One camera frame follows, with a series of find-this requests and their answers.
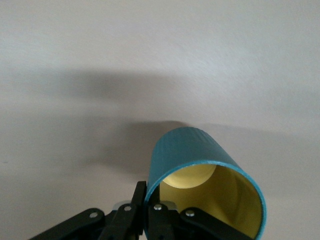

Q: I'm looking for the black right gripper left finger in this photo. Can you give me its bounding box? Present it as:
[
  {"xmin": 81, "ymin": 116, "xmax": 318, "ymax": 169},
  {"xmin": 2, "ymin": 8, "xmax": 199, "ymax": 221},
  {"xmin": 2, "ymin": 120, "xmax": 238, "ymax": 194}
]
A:
[{"xmin": 24, "ymin": 181, "xmax": 147, "ymax": 240}]

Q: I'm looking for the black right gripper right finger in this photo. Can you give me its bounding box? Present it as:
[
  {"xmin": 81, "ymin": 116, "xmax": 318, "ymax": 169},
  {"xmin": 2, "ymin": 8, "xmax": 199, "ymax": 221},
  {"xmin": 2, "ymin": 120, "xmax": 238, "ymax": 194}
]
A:
[{"xmin": 147, "ymin": 202, "xmax": 253, "ymax": 240}]

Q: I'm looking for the teal mug yellow inside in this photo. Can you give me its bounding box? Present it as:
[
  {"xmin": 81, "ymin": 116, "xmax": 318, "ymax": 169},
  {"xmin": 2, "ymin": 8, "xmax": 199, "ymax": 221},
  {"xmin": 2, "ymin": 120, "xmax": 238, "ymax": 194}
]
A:
[{"xmin": 143, "ymin": 126, "xmax": 267, "ymax": 240}]

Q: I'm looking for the felt table cover mat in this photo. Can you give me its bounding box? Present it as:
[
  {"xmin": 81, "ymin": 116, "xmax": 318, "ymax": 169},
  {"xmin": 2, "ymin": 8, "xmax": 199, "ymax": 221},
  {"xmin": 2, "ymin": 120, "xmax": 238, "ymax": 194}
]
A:
[{"xmin": 0, "ymin": 0, "xmax": 320, "ymax": 240}]

